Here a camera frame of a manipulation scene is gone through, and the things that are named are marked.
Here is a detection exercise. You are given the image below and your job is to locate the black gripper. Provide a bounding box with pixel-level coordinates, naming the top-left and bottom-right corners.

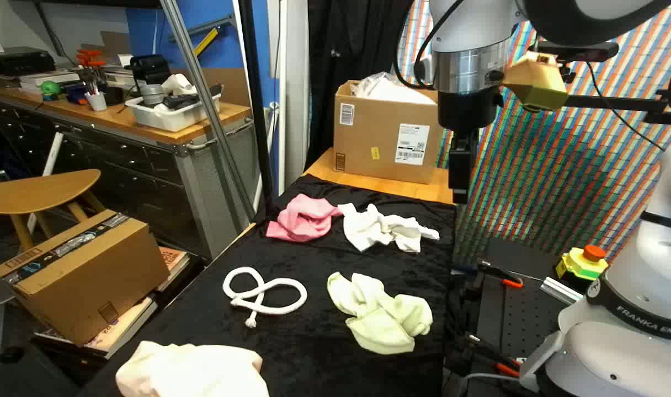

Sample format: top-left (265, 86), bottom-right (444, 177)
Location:
top-left (447, 128), bottom-right (476, 206)

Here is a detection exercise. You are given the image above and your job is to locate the white towel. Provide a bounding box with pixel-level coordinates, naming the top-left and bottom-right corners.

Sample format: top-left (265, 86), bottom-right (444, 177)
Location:
top-left (339, 203), bottom-right (438, 255)

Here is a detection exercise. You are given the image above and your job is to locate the pink towel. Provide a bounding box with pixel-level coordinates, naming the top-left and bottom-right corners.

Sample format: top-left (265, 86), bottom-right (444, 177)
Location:
top-left (265, 195), bottom-right (339, 242)

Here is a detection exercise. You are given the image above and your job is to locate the light green towel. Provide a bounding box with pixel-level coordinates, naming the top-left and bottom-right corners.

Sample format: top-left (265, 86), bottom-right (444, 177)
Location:
top-left (327, 272), bottom-right (434, 355)

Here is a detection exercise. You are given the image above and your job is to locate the white rope loop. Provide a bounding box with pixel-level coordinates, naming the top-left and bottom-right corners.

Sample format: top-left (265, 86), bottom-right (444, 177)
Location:
top-left (220, 264), bottom-right (309, 331)

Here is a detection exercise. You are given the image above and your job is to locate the peach cloth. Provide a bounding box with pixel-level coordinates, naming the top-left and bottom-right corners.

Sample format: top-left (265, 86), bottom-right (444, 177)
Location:
top-left (115, 342), bottom-right (270, 397)

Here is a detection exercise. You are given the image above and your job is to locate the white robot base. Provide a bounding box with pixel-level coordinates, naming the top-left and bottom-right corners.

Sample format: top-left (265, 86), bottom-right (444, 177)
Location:
top-left (518, 145), bottom-right (671, 397)

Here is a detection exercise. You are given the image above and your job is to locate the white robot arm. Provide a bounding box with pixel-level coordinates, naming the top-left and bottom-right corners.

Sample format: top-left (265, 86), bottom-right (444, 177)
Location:
top-left (422, 0), bottom-right (671, 206)

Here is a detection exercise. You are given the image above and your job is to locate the cardboard box on table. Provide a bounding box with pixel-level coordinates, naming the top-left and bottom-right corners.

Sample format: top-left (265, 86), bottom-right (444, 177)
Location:
top-left (334, 74), bottom-right (442, 184)

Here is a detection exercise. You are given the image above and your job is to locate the yellow red emergency button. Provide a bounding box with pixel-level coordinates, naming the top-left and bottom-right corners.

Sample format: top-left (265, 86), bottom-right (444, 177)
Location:
top-left (557, 245), bottom-right (610, 281)

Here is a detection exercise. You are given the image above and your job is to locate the black table cloth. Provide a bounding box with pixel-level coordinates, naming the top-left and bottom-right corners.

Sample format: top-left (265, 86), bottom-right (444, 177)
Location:
top-left (141, 177), bottom-right (457, 397)

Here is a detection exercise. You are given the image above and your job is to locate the wooden workbench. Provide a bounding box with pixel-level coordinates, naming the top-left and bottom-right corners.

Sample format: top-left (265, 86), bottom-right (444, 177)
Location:
top-left (0, 88), bottom-right (244, 261)

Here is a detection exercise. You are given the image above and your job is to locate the white plastic bin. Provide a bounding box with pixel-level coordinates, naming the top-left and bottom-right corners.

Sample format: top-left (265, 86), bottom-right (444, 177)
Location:
top-left (125, 98), bottom-right (205, 132)

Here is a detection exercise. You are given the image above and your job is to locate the cardboard box on floor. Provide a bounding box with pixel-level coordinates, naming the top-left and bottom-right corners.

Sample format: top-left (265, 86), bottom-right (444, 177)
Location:
top-left (0, 210), bottom-right (168, 345)

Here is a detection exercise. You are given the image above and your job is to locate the wooden stool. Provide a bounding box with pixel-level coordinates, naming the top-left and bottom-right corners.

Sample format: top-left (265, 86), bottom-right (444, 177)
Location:
top-left (0, 169), bottom-right (103, 249)

